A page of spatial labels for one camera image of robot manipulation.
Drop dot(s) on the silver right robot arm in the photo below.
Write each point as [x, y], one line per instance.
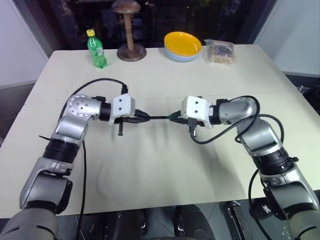
[262, 140]

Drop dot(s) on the clear plastic bag with contents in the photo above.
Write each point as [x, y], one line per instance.
[220, 52]

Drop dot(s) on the yellow bowl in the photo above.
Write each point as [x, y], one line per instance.
[182, 43]

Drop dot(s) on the black flat box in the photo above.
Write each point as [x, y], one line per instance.
[241, 221]

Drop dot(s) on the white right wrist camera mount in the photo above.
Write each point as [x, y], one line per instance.
[196, 107]

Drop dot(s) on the thin black marker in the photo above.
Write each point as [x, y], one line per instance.
[158, 116]

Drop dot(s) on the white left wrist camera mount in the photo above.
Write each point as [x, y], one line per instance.
[123, 106]

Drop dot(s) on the green marker cap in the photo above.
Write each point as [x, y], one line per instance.
[173, 116]

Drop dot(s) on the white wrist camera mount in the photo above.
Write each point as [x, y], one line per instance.
[123, 106]
[196, 107]

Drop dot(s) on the brown wooden mushroom stand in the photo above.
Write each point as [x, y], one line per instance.
[130, 35]

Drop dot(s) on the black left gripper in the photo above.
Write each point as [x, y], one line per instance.
[130, 120]

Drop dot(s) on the light blue bowl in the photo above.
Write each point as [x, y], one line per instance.
[180, 58]

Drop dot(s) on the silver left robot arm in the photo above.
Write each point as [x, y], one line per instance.
[72, 125]

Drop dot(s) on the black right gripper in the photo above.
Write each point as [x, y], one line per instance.
[184, 121]

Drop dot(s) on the dark rounded shape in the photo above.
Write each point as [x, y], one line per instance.
[132, 225]

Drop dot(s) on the green bottle with yellow cap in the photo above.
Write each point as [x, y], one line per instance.
[97, 50]

